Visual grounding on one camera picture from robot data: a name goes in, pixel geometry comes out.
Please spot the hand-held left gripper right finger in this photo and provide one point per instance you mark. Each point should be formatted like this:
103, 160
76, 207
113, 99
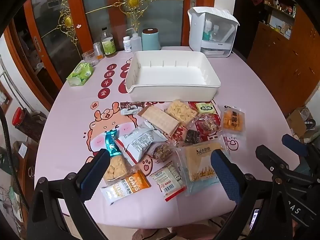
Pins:
225, 177

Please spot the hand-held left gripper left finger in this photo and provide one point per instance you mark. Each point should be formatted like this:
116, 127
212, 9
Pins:
93, 177

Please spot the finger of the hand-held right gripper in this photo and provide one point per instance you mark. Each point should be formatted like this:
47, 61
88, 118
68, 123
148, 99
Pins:
295, 145
271, 160

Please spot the puffed cracker clear packet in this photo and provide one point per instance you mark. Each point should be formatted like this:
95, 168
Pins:
116, 168

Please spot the clear bag round flatbread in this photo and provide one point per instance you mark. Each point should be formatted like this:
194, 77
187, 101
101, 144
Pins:
200, 162

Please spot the orange white protein bar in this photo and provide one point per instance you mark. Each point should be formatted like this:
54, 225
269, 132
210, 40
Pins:
125, 186

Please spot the teal blue candy packet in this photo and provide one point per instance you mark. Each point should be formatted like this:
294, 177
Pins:
111, 142

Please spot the dark brownie packet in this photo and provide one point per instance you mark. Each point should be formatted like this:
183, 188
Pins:
192, 136

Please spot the orange yellow pastry packet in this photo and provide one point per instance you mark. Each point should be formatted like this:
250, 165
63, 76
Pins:
233, 121

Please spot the white barcode snack packet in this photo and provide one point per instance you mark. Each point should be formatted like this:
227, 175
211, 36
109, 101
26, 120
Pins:
170, 180

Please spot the red nut bar packet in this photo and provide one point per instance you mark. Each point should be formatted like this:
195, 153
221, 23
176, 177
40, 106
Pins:
207, 125

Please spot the grey white snack packet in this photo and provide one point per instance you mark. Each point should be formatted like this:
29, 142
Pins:
140, 140

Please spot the brown nut bar packet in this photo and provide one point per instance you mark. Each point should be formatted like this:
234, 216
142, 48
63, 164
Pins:
162, 152

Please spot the small green cake packet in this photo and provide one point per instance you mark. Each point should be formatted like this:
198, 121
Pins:
205, 108

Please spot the small grey white packet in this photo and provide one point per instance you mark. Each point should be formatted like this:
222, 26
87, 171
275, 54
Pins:
130, 110

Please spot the square puffed rice cake packet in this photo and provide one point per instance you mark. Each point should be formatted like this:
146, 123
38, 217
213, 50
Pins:
181, 111

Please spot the clear wafer biscuit packet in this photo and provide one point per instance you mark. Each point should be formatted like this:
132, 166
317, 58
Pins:
160, 121

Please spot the white plastic storage bin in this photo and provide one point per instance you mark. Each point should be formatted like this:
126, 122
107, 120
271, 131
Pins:
175, 72

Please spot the cardboard box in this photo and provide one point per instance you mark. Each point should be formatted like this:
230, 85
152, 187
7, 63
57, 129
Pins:
296, 122

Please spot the wooden shelf cabinet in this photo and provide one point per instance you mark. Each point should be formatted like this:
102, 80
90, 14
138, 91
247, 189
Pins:
282, 55

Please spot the red container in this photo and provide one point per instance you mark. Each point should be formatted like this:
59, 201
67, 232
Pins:
18, 116

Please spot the green tissue pack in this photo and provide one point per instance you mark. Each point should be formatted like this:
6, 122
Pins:
80, 73

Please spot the wooden framed picture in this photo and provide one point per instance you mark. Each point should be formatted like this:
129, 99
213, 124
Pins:
5, 97

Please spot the clear glass cup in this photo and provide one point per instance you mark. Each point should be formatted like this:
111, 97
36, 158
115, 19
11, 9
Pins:
89, 58

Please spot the green label glass bottle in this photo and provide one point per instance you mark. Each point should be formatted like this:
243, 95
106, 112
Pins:
108, 43

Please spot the clear plastic bottle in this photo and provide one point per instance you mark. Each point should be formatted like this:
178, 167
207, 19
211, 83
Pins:
215, 33

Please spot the white pill bottle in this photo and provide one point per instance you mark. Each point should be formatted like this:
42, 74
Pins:
127, 45

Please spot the white squeeze wash bottle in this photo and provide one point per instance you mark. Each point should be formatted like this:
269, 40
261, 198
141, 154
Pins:
136, 42

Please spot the glass door small gold ornament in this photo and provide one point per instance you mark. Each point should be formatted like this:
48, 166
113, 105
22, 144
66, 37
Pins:
50, 42

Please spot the teal white bottle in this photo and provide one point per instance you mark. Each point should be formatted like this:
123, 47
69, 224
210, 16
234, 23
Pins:
207, 31

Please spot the teal canister brown lid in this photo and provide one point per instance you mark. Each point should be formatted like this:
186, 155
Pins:
151, 40

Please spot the white sterilizer cabinet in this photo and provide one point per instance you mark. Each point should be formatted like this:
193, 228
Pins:
197, 30

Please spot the glass door large gold ornament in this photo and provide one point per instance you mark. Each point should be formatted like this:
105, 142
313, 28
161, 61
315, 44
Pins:
162, 17

